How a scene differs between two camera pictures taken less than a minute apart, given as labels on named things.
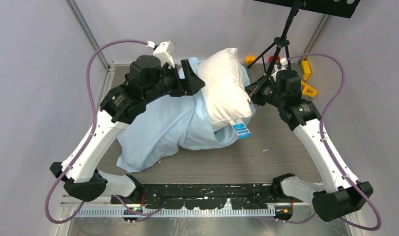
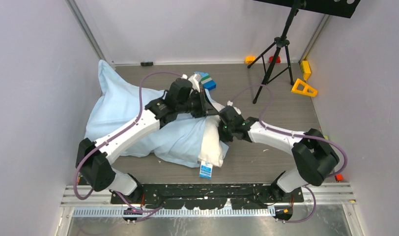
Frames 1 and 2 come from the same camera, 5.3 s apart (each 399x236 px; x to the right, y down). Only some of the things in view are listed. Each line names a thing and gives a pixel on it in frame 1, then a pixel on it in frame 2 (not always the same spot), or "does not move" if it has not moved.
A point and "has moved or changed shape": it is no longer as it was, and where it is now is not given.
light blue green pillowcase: x=181 y=120 has moved or changed shape
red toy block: x=271 y=57 does not move
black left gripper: x=189 y=85 to x=203 y=110
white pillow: x=226 y=93 to x=211 y=147
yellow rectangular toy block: x=306 y=69 does not move
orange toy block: x=249 y=59 does not move
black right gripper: x=254 y=89 to x=222 y=137
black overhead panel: x=343 y=8 does not move
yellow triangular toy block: x=305 y=87 does not move
